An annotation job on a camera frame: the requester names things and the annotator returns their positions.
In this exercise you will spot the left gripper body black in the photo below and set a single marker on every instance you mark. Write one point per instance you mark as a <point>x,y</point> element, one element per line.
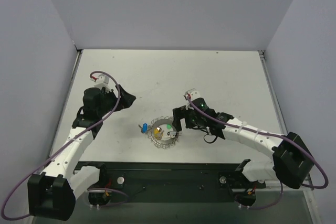
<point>117,97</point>

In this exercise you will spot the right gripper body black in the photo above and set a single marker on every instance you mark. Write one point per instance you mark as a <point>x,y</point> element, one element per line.
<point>185,118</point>

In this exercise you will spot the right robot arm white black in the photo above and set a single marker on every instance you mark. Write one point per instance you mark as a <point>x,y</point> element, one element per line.
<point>288,156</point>

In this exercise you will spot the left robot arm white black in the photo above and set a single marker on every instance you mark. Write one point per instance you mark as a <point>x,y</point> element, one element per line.
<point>53,193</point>

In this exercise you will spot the yellow key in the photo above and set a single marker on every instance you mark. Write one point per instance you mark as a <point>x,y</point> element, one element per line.
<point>158,133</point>

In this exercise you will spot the blue key tag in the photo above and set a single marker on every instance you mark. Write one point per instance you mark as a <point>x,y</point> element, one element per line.
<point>143,128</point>

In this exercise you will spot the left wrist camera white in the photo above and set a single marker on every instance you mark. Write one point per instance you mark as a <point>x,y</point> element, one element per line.
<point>101,81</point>

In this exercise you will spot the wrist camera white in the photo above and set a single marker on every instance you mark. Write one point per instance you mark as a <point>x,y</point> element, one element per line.
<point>192,94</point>
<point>101,81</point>

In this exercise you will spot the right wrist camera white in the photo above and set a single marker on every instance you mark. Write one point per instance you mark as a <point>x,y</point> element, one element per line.
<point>192,94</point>

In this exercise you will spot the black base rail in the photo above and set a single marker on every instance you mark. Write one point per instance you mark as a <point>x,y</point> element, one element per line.
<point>168,182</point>

